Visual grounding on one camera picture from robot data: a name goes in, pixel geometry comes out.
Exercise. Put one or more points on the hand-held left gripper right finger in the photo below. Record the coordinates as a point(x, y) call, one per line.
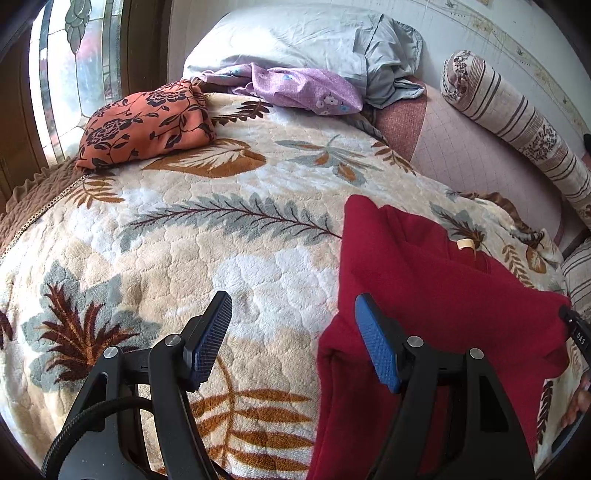
point(376, 341)

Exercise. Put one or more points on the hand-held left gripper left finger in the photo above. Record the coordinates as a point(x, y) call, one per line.
point(210, 339)

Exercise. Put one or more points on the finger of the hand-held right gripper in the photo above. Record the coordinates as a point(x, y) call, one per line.
point(567, 316)

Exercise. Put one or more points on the red knit garment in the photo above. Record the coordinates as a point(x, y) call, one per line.
point(429, 286)

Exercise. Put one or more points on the person's right hand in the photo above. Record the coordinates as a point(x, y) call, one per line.
point(575, 406)

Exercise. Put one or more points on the striped cushion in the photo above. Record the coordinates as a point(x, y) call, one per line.
point(579, 272)

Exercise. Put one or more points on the leaf print fleece blanket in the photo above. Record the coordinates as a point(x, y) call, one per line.
point(207, 184)

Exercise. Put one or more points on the pink quilted bedsheet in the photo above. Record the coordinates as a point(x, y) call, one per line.
point(471, 157)

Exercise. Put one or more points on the striped floral bolster pillow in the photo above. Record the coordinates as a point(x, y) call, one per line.
point(512, 120)

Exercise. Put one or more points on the brown quilted bed cover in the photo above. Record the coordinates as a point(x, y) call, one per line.
point(32, 203)

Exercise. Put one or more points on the orange floral cloth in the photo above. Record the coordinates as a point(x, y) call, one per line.
point(143, 122)

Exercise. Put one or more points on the purple floral cloth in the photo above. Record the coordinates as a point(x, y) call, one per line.
point(300, 85)

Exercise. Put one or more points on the stained glass window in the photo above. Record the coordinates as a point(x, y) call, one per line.
point(76, 69)

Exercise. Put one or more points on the grey-blue pillow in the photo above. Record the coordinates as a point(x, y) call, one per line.
point(295, 41)

